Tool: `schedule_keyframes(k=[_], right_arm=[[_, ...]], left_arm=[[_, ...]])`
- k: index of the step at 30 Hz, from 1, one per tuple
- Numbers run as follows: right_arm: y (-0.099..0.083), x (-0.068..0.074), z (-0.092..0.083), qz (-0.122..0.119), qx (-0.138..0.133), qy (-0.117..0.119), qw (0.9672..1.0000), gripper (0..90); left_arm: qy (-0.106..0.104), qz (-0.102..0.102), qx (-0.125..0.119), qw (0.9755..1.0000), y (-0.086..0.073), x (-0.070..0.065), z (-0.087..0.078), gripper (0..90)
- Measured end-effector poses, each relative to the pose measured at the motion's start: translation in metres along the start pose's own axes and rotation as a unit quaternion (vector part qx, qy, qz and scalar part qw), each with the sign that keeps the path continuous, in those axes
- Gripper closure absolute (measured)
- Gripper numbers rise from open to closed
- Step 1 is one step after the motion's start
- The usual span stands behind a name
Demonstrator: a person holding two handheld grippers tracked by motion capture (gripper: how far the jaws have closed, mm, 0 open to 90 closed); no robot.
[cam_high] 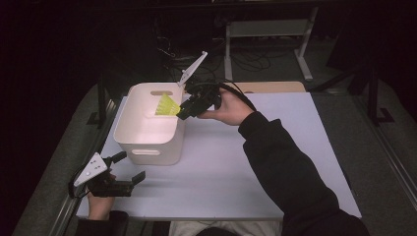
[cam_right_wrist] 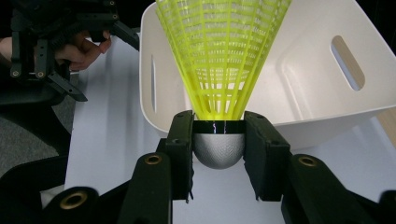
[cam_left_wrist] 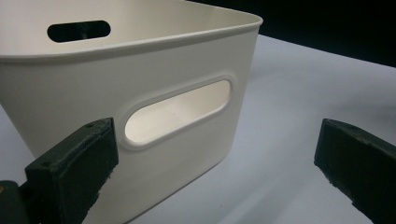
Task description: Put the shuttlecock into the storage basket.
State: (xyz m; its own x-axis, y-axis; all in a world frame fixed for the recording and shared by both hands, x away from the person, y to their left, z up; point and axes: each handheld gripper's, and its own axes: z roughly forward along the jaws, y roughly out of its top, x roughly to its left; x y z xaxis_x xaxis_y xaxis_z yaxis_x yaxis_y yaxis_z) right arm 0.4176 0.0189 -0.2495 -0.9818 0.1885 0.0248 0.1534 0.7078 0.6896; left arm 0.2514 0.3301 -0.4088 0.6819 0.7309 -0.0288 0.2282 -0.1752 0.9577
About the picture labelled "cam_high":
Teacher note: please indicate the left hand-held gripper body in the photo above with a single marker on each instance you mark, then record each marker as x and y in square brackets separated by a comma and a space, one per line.
[98, 183]

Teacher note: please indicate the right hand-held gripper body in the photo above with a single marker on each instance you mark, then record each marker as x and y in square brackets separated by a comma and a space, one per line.
[205, 96]

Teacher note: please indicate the yellow shuttlecock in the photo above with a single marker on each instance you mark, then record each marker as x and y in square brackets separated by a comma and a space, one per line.
[166, 106]

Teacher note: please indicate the white plastic basket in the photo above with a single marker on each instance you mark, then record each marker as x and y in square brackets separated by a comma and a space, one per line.
[144, 131]

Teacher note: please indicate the person's left hand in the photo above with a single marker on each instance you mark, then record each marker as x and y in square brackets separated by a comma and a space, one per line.
[100, 207]

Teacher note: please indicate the person's right hand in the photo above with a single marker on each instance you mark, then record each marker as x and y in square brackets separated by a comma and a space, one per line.
[231, 111]

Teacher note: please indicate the black metal stand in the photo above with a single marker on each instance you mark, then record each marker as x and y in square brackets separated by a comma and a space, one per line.
[101, 105]
[372, 98]

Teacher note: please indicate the tan wooden board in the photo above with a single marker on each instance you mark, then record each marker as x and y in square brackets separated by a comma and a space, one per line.
[278, 87]

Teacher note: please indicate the aluminium rail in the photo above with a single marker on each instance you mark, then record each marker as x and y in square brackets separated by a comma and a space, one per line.
[390, 157]
[70, 205]

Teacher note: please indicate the white metal table frame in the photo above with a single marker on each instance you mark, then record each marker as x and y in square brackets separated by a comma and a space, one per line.
[265, 29]

